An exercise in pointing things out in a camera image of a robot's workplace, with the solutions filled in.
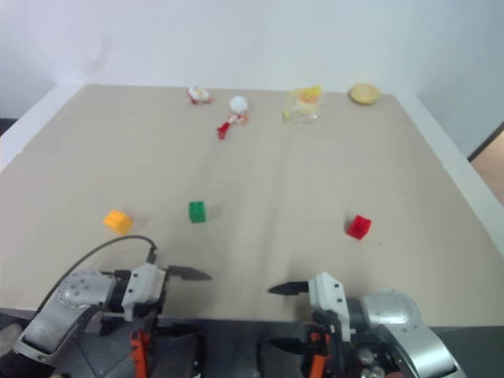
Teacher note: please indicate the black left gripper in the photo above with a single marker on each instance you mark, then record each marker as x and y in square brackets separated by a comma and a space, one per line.
[151, 315]

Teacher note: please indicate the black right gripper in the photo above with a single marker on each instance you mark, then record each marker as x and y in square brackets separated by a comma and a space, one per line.
[321, 334]

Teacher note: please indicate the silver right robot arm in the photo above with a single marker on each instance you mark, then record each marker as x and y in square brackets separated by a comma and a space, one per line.
[397, 315]

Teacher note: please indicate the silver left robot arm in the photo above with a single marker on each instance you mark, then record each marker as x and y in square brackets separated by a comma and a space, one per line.
[78, 293]

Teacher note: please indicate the green cube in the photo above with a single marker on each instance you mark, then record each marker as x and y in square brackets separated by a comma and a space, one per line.
[197, 212]

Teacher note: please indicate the dark robot torso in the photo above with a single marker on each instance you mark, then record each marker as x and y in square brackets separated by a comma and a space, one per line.
[228, 350]

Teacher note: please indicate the yellow cube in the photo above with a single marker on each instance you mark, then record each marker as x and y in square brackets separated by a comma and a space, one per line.
[117, 222]

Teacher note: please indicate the red cube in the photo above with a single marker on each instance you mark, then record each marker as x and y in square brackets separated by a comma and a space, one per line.
[358, 227]

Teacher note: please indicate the small red white toy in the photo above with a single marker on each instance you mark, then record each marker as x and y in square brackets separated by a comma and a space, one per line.
[199, 95]

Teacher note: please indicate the clear bag with yellow contents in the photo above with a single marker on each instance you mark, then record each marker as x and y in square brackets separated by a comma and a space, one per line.
[304, 104]

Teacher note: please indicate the round yellow bun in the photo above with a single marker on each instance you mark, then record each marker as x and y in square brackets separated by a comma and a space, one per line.
[364, 93]

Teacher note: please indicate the brown wooden panel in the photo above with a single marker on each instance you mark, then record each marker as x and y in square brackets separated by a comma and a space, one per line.
[490, 157]

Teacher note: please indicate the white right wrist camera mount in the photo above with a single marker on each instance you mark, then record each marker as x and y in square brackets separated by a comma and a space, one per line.
[328, 295]

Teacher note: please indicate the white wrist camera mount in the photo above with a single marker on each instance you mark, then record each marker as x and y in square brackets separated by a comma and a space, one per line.
[328, 295]
[143, 287]

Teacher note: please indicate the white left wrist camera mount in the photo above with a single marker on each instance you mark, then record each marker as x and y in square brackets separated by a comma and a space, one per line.
[143, 287]

